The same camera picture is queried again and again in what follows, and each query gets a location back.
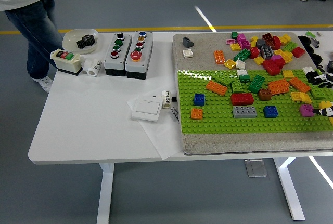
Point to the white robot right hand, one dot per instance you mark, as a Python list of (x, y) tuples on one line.
[(325, 80)]

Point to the magenta two-by-two brick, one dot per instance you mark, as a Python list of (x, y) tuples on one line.
[(276, 58), (245, 44), (242, 37), (306, 110)]

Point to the red two-by-four brick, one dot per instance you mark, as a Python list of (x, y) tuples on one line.
[(242, 99)]

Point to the green studded baseplate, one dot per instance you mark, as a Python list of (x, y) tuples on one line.
[(221, 125)]

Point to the light green two-by-four brick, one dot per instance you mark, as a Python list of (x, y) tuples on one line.
[(290, 46), (320, 93), (224, 77)]

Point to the black two-by-two brick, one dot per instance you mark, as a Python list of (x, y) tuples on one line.
[(310, 75)]

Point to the white two-by-two brick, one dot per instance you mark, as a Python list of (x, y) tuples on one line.
[(241, 72), (240, 64), (307, 70)]

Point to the yellow two-by-two brick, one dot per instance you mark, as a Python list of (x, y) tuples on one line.
[(331, 120), (235, 46), (284, 39), (288, 74), (258, 60), (325, 104)]

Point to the yellow flat square brick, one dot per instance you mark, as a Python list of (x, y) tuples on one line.
[(230, 63), (307, 98), (296, 96)]

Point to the orange two-by-four brick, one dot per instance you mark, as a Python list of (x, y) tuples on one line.
[(279, 86), (216, 88), (299, 84), (219, 56)]

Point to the red two-by-two brick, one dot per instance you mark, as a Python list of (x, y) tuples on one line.
[(298, 52), (254, 52)]

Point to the yellow two-by-four brick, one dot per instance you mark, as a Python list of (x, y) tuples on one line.
[(284, 55)]

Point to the large red brick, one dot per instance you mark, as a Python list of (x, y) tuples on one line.
[(271, 66)]

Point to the brown two-by-two brick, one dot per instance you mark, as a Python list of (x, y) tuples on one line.
[(264, 94)]

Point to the blue two-by-two brick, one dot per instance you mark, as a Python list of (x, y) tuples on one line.
[(199, 99), (270, 111)]

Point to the red tall brick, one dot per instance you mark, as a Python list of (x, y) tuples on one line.
[(274, 43)]

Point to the grey two-by-four brick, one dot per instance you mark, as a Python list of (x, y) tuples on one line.
[(244, 111), (266, 52)]

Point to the dark green two-by-four brick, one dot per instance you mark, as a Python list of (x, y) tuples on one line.
[(256, 83), (242, 54)]

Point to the dark red brick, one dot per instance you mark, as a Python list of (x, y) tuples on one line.
[(267, 37)]

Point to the small dark green brick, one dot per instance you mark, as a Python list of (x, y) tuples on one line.
[(234, 34), (244, 78)]

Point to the small yellow brick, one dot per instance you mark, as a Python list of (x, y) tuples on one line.
[(253, 39)]

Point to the light green two-by-three brick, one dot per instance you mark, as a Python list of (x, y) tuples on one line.
[(237, 86)]

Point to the orange two-by-two brick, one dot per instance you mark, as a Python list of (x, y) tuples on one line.
[(197, 113)]

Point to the white flat square brick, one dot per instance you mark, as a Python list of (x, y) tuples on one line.
[(187, 53)]

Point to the dark grey slope brick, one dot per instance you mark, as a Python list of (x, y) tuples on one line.
[(187, 42)]

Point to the small black box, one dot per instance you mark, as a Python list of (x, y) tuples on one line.
[(330, 66)]

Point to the small grey metal tool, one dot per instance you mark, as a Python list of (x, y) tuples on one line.
[(314, 42)]

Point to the small green plastic piece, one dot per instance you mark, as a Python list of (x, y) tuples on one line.
[(310, 34)]

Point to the white oval dish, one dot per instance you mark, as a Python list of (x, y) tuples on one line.
[(70, 39)]

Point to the black gear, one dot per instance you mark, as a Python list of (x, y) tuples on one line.
[(86, 42)]

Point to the white pipe tee fitting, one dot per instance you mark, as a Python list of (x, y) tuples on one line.
[(93, 68)]

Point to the grey four-button control box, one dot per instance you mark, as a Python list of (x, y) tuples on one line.
[(114, 64)]

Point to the pink flat plate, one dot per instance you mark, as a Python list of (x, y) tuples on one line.
[(230, 41)]

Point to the grey-brown mat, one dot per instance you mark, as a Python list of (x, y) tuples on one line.
[(234, 143)]

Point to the grey emergency-stop control box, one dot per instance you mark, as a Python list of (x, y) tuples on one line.
[(144, 52)]

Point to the metal floor plate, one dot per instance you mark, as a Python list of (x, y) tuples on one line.
[(256, 168)]

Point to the white table leg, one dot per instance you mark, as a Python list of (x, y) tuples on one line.
[(288, 187), (105, 195)]

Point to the white label with black print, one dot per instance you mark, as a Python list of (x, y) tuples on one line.
[(174, 113)]

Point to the small white labelled pipe fitting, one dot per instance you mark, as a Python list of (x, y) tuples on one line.
[(166, 99)]

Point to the white paper sheet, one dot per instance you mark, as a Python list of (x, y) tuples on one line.
[(161, 135)]

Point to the cream red-green switch box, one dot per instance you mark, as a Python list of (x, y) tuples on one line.
[(65, 64)]

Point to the white wall switch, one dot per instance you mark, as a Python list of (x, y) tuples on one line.
[(147, 108)]

